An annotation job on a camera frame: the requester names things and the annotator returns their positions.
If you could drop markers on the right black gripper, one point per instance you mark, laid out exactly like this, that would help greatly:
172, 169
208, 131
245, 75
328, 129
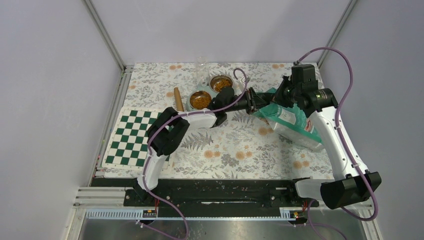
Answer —
278, 98

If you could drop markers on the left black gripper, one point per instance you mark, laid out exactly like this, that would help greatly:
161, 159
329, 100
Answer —
253, 101

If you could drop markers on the green pet food bag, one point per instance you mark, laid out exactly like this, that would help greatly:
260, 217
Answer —
291, 123

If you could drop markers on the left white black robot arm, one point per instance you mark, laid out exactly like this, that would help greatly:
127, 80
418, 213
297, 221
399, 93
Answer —
169, 129

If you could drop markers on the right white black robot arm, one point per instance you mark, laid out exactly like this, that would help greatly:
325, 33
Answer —
353, 182

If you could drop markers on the mint double pet bowl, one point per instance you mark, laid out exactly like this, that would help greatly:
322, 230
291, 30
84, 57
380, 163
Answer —
209, 91

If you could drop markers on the floral patterned table mat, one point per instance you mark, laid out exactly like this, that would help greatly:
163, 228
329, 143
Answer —
243, 147

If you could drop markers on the clear plastic bottle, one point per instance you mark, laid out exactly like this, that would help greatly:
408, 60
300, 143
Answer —
202, 70

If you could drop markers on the brown wooden rolling pin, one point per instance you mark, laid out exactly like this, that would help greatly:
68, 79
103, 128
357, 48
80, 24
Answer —
178, 100

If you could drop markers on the green white chessboard mat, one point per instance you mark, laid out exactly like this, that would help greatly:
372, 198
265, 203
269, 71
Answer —
127, 147

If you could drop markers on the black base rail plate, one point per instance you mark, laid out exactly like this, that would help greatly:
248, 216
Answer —
211, 198

